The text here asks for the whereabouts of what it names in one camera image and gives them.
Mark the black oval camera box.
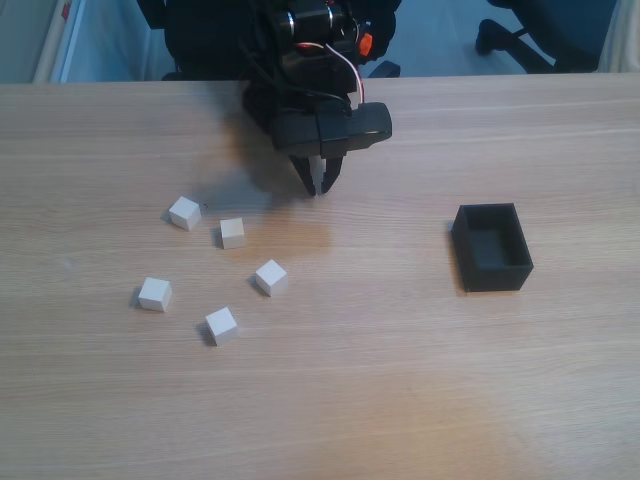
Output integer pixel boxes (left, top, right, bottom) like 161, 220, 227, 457
273, 102, 394, 160

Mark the white red servo wire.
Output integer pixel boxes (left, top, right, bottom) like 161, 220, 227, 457
297, 42, 369, 106

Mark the pale partition panel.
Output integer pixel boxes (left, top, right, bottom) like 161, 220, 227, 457
32, 0, 151, 84

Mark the black camera cable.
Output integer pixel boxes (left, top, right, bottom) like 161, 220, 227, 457
304, 89, 354, 116

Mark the blue office chair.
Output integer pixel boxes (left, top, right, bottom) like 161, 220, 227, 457
474, 0, 616, 74

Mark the white cube block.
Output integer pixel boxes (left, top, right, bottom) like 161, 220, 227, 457
254, 258, 290, 298
168, 195, 203, 232
204, 306, 240, 347
219, 217, 247, 250
137, 276, 173, 314

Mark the black clamp orange knob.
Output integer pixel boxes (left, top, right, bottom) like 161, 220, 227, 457
349, 19, 376, 64

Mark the black open box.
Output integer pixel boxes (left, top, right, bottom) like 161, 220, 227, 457
452, 202, 535, 294

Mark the black office chair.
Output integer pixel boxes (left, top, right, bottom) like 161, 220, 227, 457
137, 0, 404, 81

